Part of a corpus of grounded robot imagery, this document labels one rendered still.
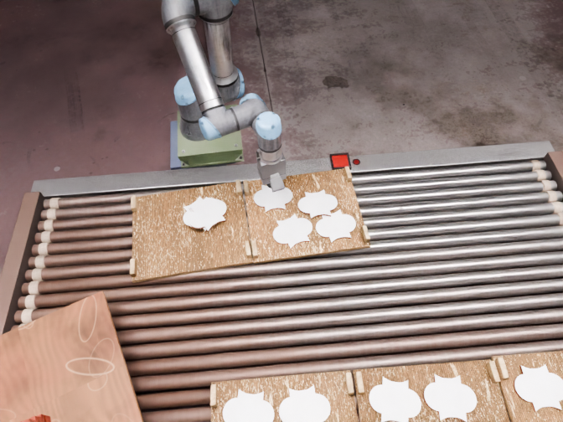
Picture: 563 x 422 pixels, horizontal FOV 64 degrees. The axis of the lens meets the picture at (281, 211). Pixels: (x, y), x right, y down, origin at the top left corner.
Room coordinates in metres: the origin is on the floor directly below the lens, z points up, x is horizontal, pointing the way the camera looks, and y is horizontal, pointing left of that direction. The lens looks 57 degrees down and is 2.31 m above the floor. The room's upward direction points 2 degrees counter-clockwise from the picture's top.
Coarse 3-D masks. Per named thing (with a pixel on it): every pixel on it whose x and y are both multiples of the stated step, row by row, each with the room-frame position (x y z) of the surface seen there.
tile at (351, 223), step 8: (328, 216) 0.87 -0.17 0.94; (336, 216) 0.87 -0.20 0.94; (344, 216) 0.87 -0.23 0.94; (320, 224) 0.83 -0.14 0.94; (328, 224) 0.83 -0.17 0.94; (336, 224) 0.83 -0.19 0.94; (344, 224) 0.83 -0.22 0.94; (352, 224) 0.83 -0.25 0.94; (320, 232) 0.80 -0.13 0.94; (328, 232) 0.80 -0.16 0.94; (336, 232) 0.80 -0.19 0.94; (344, 232) 0.80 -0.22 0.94
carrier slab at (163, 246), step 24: (168, 192) 1.01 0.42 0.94; (192, 192) 1.01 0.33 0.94; (216, 192) 1.00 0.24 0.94; (144, 216) 0.91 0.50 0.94; (168, 216) 0.90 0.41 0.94; (240, 216) 0.89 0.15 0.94; (144, 240) 0.80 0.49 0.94; (168, 240) 0.80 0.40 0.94; (192, 240) 0.80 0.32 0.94; (216, 240) 0.79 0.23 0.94; (240, 240) 0.79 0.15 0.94; (144, 264) 0.71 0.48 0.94; (168, 264) 0.71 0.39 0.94; (192, 264) 0.70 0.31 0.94; (216, 264) 0.70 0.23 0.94; (240, 264) 0.70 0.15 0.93
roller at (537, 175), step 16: (480, 176) 1.04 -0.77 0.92; (496, 176) 1.04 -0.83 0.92; (512, 176) 1.03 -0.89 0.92; (528, 176) 1.03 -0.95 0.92; (544, 176) 1.03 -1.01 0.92; (368, 192) 0.99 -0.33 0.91; (384, 192) 0.99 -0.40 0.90; (400, 192) 1.00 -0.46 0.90; (64, 208) 0.97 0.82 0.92; (80, 208) 0.96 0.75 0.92; (96, 208) 0.96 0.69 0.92; (112, 208) 0.96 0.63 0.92; (128, 208) 0.96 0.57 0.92
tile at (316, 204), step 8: (320, 192) 0.98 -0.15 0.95; (304, 200) 0.94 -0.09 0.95; (312, 200) 0.94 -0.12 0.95; (320, 200) 0.94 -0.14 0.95; (328, 200) 0.93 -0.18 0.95; (336, 200) 0.93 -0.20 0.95; (304, 208) 0.90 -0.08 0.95; (312, 208) 0.90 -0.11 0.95; (320, 208) 0.90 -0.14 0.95; (328, 208) 0.90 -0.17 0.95; (312, 216) 0.87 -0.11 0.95
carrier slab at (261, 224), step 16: (288, 176) 1.06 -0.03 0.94; (304, 176) 1.06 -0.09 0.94; (320, 176) 1.06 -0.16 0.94; (336, 176) 1.06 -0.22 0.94; (256, 192) 1.00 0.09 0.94; (304, 192) 0.99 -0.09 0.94; (336, 192) 0.98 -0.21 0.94; (352, 192) 0.98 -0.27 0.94; (256, 208) 0.92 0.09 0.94; (288, 208) 0.91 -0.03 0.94; (336, 208) 0.91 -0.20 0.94; (352, 208) 0.90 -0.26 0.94; (256, 224) 0.85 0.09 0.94; (272, 224) 0.85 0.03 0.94; (256, 240) 0.78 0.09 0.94; (272, 240) 0.78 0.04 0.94; (320, 240) 0.77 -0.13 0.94; (336, 240) 0.77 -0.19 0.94; (352, 240) 0.77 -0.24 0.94; (272, 256) 0.72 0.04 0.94; (288, 256) 0.72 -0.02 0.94; (304, 256) 0.72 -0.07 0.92
